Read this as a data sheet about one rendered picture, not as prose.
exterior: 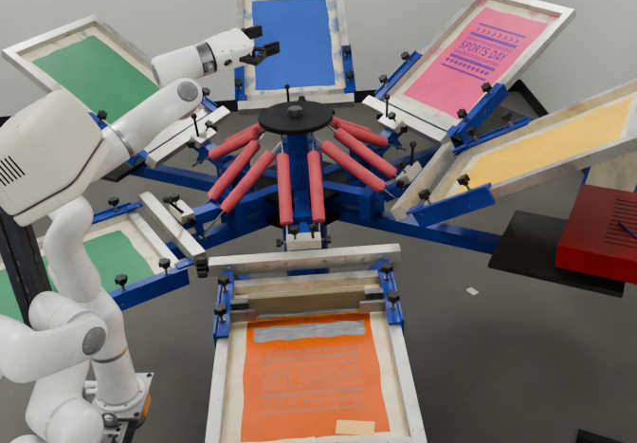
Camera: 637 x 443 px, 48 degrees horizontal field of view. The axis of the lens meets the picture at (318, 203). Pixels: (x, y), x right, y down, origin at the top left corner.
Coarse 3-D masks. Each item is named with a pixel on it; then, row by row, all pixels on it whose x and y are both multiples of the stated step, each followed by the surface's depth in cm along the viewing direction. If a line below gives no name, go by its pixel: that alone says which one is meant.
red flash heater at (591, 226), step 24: (600, 192) 266; (624, 192) 264; (576, 216) 252; (600, 216) 251; (624, 216) 250; (576, 240) 239; (600, 240) 238; (624, 240) 237; (576, 264) 237; (600, 264) 233; (624, 264) 229
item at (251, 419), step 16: (256, 320) 236; (272, 320) 236; (288, 320) 235; (304, 320) 235; (256, 352) 223; (256, 368) 216; (256, 384) 210; (256, 400) 205; (256, 416) 200; (272, 416) 199; (288, 416) 199; (304, 416) 199; (256, 432) 195; (272, 432) 195; (288, 432) 194; (304, 432) 194
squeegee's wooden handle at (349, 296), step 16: (320, 288) 232; (336, 288) 231; (352, 288) 231; (256, 304) 230; (272, 304) 231; (288, 304) 231; (304, 304) 231; (320, 304) 232; (336, 304) 232; (352, 304) 232
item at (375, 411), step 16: (320, 320) 234; (336, 320) 234; (352, 320) 233; (368, 320) 233; (336, 336) 227; (352, 336) 226; (368, 336) 226; (368, 352) 220; (368, 368) 214; (368, 384) 208; (368, 400) 202; (320, 416) 198; (336, 416) 198; (352, 416) 198; (368, 416) 197; (384, 416) 197; (320, 432) 194
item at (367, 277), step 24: (240, 288) 248; (264, 288) 248; (288, 288) 248; (312, 288) 249; (216, 360) 215; (408, 360) 210; (216, 384) 206; (408, 384) 202; (216, 408) 199; (408, 408) 194; (216, 432) 191
